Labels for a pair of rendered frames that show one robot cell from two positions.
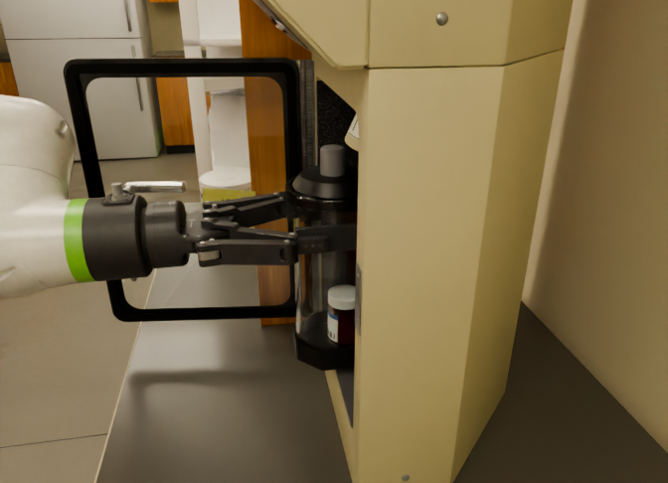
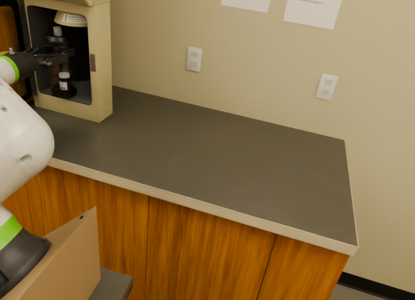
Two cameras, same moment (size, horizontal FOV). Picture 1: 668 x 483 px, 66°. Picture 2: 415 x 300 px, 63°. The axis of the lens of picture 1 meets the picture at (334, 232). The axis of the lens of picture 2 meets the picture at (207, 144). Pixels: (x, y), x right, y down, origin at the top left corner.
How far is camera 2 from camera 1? 1.09 m
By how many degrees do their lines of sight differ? 59
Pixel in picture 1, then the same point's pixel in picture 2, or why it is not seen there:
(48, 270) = (10, 79)
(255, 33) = not seen: outside the picture
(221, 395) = not seen: hidden behind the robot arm
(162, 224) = (30, 57)
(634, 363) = (123, 77)
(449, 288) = (107, 55)
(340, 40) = not seen: outside the picture
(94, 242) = (20, 66)
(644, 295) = (121, 57)
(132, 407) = not seen: hidden behind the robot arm
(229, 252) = (54, 61)
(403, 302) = (101, 60)
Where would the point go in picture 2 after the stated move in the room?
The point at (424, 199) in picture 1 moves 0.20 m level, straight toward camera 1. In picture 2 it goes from (102, 33) to (138, 47)
